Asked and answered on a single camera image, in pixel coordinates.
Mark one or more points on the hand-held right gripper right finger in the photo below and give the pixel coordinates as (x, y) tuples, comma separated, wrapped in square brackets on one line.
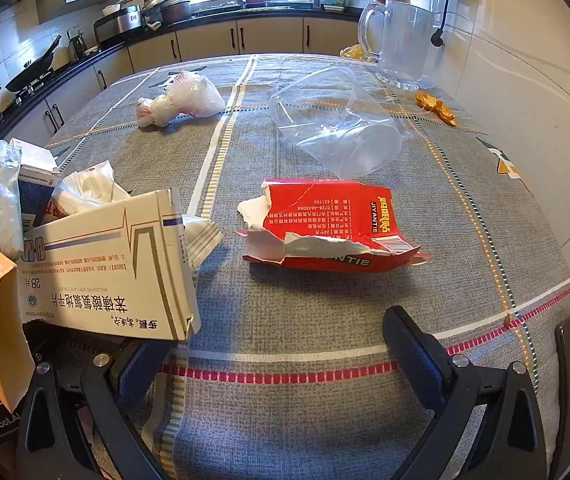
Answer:
[(415, 355)]

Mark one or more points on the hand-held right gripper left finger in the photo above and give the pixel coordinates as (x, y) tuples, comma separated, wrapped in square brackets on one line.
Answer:
[(137, 375)]

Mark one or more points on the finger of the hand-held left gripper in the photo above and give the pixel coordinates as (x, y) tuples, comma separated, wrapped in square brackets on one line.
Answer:
[(65, 342)]

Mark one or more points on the white medicine box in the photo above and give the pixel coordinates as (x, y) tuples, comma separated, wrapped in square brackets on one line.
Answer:
[(105, 270)]

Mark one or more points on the blue and white box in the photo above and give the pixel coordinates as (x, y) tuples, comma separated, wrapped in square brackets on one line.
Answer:
[(35, 195)]

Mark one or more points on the red print plastic bag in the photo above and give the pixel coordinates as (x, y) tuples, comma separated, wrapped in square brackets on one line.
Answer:
[(85, 185)]

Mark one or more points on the torn red cardboard box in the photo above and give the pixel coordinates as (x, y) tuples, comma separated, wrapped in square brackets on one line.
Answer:
[(325, 210)]

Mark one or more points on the clear plastic cup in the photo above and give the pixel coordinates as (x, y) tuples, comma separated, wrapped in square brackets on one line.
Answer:
[(335, 125)]

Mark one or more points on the knotted white plastic bag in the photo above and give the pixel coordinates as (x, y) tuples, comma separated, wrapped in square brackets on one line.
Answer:
[(190, 95)]

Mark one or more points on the grey patterned tablecloth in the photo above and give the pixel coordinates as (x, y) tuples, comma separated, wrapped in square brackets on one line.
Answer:
[(315, 320)]

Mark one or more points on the white plastic bottle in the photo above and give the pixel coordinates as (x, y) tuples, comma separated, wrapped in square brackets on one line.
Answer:
[(200, 240)]

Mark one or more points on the orange peel piece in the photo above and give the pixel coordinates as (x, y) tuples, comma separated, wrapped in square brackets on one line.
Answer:
[(447, 114), (426, 100)]

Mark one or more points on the black gas stove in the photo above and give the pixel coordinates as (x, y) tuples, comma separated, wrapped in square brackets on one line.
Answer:
[(27, 91)]

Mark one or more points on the black frying pan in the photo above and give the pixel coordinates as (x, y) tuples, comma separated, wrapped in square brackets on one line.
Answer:
[(30, 72)]

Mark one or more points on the glass pitcher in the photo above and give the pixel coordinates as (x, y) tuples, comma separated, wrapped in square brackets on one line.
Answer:
[(405, 45)]

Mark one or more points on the steel rice cooker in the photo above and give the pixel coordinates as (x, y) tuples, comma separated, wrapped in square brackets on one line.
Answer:
[(120, 22)]

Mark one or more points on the dark pot with lid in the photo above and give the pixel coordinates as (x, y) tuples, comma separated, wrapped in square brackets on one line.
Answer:
[(175, 9)]

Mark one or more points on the black kitchen countertop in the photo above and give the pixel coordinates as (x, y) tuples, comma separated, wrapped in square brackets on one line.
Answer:
[(275, 14)]

